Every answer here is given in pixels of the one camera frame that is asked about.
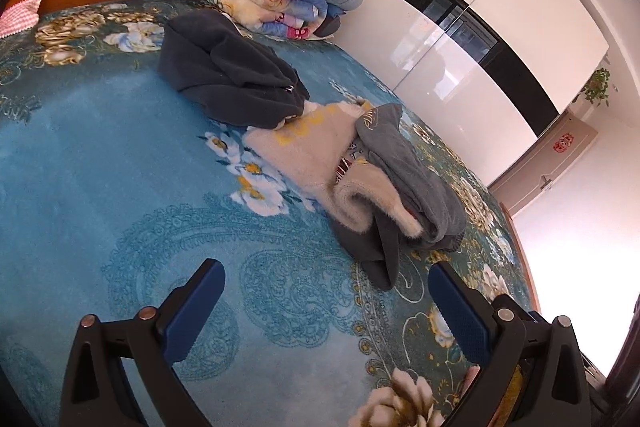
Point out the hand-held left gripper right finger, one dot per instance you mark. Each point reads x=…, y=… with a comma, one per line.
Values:
x=462, y=312

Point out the beige fleece garment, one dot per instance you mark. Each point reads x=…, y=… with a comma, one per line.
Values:
x=300, y=152

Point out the green hanging plant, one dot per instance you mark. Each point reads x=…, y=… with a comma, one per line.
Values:
x=597, y=89

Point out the grey sweatshirt with gold print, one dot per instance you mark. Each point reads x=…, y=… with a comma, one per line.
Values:
x=415, y=177

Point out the beige door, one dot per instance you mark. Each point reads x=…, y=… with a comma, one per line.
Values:
x=550, y=167

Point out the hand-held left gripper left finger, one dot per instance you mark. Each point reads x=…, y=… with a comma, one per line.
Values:
x=192, y=307

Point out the folded blue pink blanket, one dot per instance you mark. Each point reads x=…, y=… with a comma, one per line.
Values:
x=300, y=14

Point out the wooden bed side rail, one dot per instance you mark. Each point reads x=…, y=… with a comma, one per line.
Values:
x=522, y=252

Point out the blue floral bed blanket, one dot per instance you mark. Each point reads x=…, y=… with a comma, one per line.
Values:
x=100, y=157

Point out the dark grey garment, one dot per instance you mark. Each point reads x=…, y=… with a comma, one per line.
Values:
x=225, y=67

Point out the pink checked cloth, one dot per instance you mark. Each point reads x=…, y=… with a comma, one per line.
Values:
x=20, y=17

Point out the red door decoration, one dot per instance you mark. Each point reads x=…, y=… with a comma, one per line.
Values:
x=564, y=143

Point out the fleece-lined dark grey pants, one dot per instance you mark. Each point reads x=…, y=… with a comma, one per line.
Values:
x=360, y=202

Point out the small dark cloth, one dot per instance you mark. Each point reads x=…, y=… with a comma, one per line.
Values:
x=327, y=27

